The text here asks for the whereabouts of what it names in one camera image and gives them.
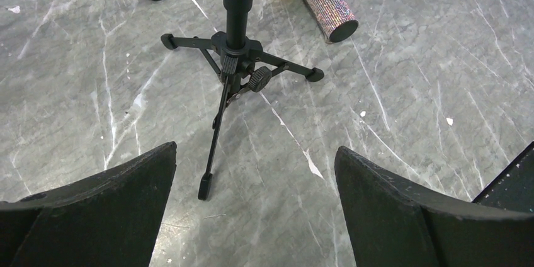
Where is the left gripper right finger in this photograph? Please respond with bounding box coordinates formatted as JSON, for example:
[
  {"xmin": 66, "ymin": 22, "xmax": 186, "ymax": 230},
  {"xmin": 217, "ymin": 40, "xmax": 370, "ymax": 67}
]
[{"xmin": 334, "ymin": 146, "xmax": 533, "ymax": 266}]

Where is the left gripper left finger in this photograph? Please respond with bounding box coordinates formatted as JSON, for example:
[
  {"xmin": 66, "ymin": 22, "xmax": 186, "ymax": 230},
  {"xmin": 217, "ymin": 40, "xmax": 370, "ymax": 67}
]
[{"xmin": 1, "ymin": 142, "xmax": 176, "ymax": 266}]

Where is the black shock mount tripod stand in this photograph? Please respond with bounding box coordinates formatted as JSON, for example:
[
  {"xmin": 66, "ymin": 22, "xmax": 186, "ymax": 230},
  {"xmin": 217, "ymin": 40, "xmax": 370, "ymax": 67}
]
[{"xmin": 161, "ymin": 0, "xmax": 324, "ymax": 200}]

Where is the glitter silver microphone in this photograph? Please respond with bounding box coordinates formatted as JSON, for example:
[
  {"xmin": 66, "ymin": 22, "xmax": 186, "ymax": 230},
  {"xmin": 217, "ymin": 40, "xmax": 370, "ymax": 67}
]
[{"xmin": 304, "ymin": 0, "xmax": 359, "ymax": 43}]

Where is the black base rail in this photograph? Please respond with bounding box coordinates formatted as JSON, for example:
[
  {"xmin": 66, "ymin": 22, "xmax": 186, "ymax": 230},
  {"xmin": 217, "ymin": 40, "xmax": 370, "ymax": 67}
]
[{"xmin": 473, "ymin": 143, "xmax": 533, "ymax": 213}]

